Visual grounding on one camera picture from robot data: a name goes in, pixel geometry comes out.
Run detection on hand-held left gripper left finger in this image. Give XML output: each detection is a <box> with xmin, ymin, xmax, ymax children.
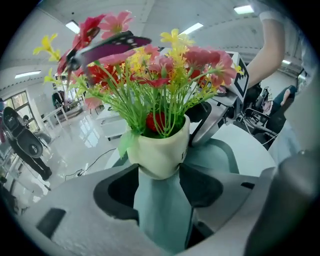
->
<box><xmin>16</xmin><ymin>163</ymin><xmax>176</xmax><ymax>256</ymax></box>

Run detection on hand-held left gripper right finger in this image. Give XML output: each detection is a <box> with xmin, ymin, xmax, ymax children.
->
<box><xmin>178</xmin><ymin>162</ymin><xmax>277</xmax><ymax>232</ymax></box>

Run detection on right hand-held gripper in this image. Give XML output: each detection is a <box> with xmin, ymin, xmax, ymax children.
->
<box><xmin>185</xmin><ymin>51</ymin><xmax>251</xmax><ymax>148</ymax></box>

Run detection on potted pink red flowers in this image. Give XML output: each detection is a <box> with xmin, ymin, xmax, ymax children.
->
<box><xmin>33</xmin><ymin>9</ymin><xmax>245</xmax><ymax>181</ymax></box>

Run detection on person's right forearm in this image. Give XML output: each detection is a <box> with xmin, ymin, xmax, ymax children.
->
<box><xmin>245</xmin><ymin>18</ymin><xmax>288</xmax><ymax>89</ymax></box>

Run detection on black office chair with castors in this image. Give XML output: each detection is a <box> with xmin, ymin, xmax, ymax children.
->
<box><xmin>243</xmin><ymin>87</ymin><xmax>279</xmax><ymax>137</ymax></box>

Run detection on white low cabinet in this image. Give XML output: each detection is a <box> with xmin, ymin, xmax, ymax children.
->
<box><xmin>99</xmin><ymin>104</ymin><xmax>132</xmax><ymax>142</ymax></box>

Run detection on ceiling light panel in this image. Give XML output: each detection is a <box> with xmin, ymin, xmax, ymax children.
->
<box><xmin>179</xmin><ymin>22</ymin><xmax>205</xmax><ymax>36</ymax></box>
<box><xmin>233</xmin><ymin>4</ymin><xmax>256</xmax><ymax>15</ymax></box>
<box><xmin>64</xmin><ymin>20</ymin><xmax>81</xmax><ymax>35</ymax></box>
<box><xmin>14</xmin><ymin>70</ymin><xmax>42</xmax><ymax>80</ymax></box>

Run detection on white desk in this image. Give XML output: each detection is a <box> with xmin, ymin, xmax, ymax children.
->
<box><xmin>41</xmin><ymin>104</ymin><xmax>84</xmax><ymax>129</ymax></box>

